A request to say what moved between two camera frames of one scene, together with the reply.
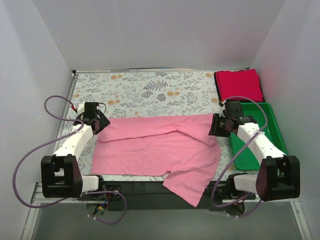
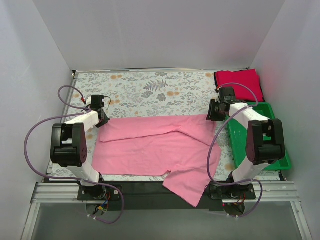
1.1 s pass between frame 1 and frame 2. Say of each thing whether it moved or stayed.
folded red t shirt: stayed
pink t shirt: stayed
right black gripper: moved
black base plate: stayed
